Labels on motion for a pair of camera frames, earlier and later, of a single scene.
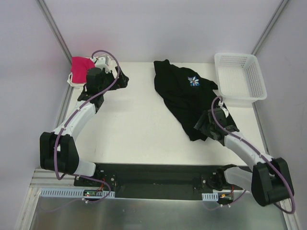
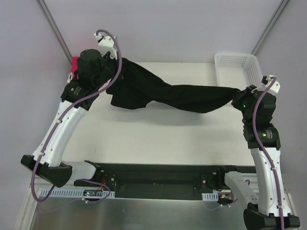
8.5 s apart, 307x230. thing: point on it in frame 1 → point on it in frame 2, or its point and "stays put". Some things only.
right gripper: (206, 127) → (243, 95)
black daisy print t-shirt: (186, 96) → (136, 86)
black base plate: (153, 181) stays put
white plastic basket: (239, 81) stays put
